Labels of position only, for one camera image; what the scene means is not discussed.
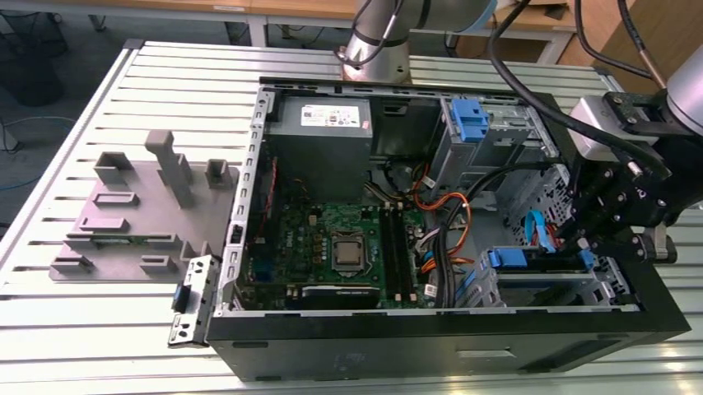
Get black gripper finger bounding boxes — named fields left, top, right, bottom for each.
left=582, top=220, right=661, bottom=263
left=570, top=163, right=629, bottom=253

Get blue data wire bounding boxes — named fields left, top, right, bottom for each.
left=525, top=210, right=557, bottom=254

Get hard disk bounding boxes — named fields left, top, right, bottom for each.
left=487, top=245, right=595, bottom=273

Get metal disk bay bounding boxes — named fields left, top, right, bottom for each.
left=481, top=245, right=619, bottom=309

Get silver drive cage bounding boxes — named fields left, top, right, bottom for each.
left=431, top=96, right=559, bottom=194

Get blue drive latch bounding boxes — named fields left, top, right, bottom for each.
left=451, top=98, right=490, bottom=144

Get black RAM slot bank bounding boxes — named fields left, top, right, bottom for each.
left=381, top=204, right=421, bottom=301

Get wooden cabinet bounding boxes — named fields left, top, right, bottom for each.
left=557, top=0, right=703, bottom=119

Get wooden desk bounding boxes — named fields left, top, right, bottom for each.
left=91, top=0, right=583, bottom=63

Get silver CPU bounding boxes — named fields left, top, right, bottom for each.
left=334, top=241, right=363, bottom=265

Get CPU socket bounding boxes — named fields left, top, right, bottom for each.
left=327, top=230, right=370, bottom=277

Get grey power supply unit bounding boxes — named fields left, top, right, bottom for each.
left=267, top=95, right=377, bottom=202

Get black PC case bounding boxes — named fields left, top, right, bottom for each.
left=203, top=75, right=693, bottom=382

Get black graphics card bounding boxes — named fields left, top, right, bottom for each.
left=299, top=284, right=382, bottom=310

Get green motherboard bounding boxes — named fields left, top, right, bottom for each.
left=245, top=201, right=441, bottom=310

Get grey parts rack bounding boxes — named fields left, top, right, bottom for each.
left=47, top=130, right=243, bottom=285

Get green RAM stick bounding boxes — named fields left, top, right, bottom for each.
left=91, top=236, right=152, bottom=248

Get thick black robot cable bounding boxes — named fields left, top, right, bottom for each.
left=487, top=0, right=673, bottom=179

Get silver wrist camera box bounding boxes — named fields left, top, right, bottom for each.
left=569, top=95, right=658, bottom=160

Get orange yellow power wires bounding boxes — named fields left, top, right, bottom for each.
left=411, top=162, right=478, bottom=275

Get thick black cables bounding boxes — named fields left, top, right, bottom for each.
left=439, top=162, right=551, bottom=309

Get brown braided robot cable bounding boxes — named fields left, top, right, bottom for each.
left=618, top=0, right=670, bottom=88

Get red black twisted wire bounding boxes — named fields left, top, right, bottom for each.
left=262, top=158, right=279, bottom=244

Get silver slot bracket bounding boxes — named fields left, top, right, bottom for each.
left=167, top=253, right=215, bottom=349

